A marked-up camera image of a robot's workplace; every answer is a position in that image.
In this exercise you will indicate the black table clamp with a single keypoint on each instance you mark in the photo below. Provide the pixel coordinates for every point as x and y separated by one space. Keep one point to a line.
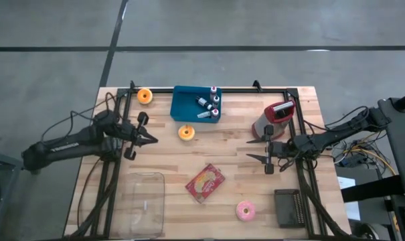
132 84
256 85

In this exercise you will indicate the red food colouring bottle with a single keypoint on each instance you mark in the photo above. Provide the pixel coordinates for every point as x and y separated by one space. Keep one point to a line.
213 90
215 113

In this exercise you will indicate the orange glazed toy donut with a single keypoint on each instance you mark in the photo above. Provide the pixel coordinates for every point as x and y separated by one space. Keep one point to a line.
140 96

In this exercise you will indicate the pink glazed toy donut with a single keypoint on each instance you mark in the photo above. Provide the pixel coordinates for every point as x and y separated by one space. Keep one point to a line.
240 211

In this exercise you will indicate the yellow sponge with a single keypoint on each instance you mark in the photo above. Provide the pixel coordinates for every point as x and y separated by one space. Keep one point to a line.
182 133

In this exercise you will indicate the black aluminium table frame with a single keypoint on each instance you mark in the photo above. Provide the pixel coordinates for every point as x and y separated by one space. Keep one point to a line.
272 90

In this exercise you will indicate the red steel box grater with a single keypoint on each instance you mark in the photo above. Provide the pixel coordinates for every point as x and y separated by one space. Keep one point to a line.
258 129

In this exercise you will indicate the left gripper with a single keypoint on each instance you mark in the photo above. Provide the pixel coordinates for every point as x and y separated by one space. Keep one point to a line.
132 135

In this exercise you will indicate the clear plastic container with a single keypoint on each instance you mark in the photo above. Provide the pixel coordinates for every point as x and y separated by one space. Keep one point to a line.
142 201

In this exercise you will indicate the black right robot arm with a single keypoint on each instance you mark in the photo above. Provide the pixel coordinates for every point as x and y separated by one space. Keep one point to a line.
336 134

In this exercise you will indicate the grey metal stand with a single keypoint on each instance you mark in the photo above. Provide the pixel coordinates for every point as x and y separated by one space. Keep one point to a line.
1 160

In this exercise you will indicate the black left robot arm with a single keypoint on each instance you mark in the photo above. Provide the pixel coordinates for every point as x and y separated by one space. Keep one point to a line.
61 147

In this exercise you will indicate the white paper sheet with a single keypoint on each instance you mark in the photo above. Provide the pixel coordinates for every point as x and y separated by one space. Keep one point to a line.
352 211

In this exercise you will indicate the dark grey equipment cart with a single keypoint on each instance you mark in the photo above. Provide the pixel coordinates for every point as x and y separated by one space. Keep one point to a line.
396 140

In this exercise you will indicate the black perforated tray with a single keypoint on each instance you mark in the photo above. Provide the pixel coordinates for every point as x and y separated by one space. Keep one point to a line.
286 207

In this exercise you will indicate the red snack packet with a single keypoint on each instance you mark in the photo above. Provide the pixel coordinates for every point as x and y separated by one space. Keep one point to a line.
205 183

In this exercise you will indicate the blue plastic bin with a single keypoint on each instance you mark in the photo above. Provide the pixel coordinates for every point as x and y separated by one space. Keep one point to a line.
185 103

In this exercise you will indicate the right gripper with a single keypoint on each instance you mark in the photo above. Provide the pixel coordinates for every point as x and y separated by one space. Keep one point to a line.
277 149

